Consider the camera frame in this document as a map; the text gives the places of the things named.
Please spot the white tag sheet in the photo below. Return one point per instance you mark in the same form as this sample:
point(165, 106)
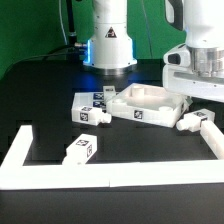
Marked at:
point(90, 99)

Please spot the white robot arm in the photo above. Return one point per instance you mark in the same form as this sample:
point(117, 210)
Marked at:
point(110, 49)

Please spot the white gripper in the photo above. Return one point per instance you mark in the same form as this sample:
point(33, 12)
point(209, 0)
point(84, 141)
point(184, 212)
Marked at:
point(195, 72)

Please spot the white U-shaped fence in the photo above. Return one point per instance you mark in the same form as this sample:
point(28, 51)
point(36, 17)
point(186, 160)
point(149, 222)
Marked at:
point(15, 175)

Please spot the white square tabletop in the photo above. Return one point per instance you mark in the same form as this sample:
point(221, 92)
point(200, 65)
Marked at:
point(148, 104)

